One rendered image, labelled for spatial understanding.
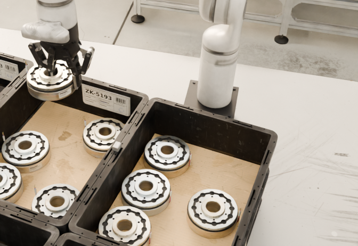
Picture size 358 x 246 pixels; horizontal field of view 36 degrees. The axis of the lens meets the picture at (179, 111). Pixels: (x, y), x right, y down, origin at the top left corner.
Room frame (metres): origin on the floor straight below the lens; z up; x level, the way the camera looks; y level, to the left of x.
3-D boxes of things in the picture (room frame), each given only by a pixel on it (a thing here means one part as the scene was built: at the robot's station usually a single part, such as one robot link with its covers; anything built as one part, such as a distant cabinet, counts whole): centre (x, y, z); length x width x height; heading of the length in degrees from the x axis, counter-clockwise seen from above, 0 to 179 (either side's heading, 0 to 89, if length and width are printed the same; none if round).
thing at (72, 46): (0.90, 0.25, 1.11); 0.08 x 0.08 x 0.09
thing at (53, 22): (0.88, 0.25, 1.18); 0.11 x 0.09 x 0.06; 171
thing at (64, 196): (0.68, 0.23, 0.86); 0.05 x 0.05 x 0.01
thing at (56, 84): (0.90, 0.27, 1.01); 0.10 x 0.10 x 0.01
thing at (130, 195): (0.74, 0.06, 0.86); 0.10 x 0.10 x 0.01
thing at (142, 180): (0.74, 0.06, 0.86); 0.05 x 0.05 x 0.01
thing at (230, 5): (1.11, -0.09, 1.05); 0.09 x 0.09 x 0.17; 81
